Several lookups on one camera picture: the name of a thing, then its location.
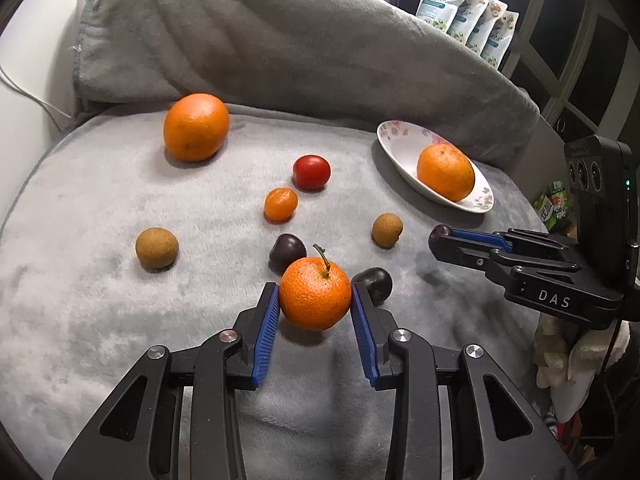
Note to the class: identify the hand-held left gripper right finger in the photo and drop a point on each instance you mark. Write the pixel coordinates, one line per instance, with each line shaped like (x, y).
(364, 340)

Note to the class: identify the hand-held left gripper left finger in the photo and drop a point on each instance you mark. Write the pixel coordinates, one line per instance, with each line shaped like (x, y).
(267, 330)

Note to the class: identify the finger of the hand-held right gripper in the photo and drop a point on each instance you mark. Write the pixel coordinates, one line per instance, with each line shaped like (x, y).
(470, 255)
(480, 237)

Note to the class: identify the dark plum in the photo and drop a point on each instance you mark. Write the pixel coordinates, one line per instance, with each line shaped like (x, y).
(287, 254)
(375, 282)

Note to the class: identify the mandarin with green stem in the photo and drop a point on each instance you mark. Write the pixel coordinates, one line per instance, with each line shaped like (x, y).
(314, 294)

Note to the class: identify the brown longan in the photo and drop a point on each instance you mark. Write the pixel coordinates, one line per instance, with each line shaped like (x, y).
(156, 248)
(387, 230)

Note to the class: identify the white floral plate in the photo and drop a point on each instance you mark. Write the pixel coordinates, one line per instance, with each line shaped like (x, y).
(400, 152)

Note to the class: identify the red cherry tomato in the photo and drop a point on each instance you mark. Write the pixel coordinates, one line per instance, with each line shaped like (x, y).
(311, 172)

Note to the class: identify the green snack packet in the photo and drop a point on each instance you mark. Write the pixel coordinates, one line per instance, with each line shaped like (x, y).
(552, 207)

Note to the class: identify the medium round orange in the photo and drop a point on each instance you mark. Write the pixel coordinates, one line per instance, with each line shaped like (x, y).
(445, 172)

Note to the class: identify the small orange kumquat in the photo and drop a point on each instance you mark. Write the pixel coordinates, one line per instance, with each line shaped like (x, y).
(281, 204)

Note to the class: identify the grey plush blanket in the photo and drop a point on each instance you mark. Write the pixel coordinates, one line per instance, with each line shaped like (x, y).
(125, 335)

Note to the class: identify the large orange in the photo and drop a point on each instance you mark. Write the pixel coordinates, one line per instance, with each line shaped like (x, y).
(196, 127)

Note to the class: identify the grey plush pillow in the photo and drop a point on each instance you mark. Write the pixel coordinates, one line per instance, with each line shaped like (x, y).
(300, 45)

